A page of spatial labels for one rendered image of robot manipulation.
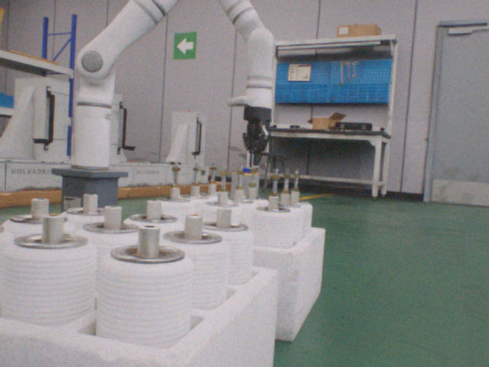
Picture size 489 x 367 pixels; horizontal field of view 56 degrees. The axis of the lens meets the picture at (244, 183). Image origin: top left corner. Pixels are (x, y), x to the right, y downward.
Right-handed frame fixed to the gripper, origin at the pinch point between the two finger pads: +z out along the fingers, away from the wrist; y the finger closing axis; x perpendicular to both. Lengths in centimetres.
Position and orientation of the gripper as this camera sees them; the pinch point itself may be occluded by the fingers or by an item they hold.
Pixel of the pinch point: (254, 160)
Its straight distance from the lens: 125.2
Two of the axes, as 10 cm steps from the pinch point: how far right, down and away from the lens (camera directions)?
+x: -9.0, -0.4, -4.4
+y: -4.4, -0.8, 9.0
